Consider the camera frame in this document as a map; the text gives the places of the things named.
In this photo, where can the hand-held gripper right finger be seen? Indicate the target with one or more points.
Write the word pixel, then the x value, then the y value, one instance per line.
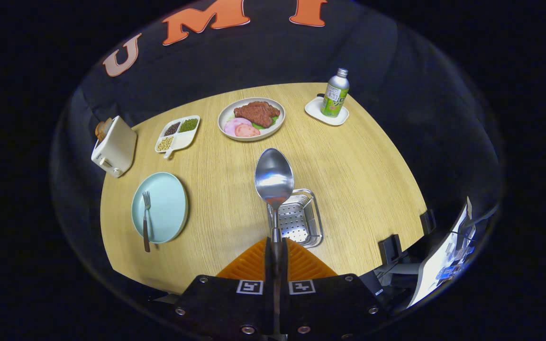
pixel 285 265

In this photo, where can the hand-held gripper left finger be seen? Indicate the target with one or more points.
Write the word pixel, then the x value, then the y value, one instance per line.
pixel 268 265

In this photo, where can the metal drainer basket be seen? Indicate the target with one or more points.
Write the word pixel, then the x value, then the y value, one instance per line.
pixel 301 222

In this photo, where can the black table clamp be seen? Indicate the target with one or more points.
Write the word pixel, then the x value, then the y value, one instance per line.
pixel 389 250
pixel 427 221

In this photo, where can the light blue round plate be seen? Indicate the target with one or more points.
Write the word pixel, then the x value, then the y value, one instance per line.
pixel 168 208

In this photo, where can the reddish pink ham slice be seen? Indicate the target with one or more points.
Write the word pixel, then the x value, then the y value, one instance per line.
pixel 247 131

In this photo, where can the green lettuce leaf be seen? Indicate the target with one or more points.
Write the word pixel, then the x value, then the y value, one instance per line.
pixel 259 126

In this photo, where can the pale pink ham slice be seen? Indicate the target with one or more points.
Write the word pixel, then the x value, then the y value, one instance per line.
pixel 232 125

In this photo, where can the brown steak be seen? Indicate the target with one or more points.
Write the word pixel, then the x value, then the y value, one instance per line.
pixel 256 113

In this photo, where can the white divided tray of beans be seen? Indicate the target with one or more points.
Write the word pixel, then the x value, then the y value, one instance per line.
pixel 183 137

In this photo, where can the white sheet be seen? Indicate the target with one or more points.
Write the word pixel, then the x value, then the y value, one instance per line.
pixel 439 270

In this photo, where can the white round dinner plate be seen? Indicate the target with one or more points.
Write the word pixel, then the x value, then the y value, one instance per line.
pixel 225 113

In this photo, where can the white square coaster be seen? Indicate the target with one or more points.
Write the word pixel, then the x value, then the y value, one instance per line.
pixel 313 110

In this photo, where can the green label drink bottle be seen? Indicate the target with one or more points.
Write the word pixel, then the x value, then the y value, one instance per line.
pixel 334 97

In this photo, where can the white toaster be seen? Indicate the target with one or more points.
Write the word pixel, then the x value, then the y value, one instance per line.
pixel 116 149

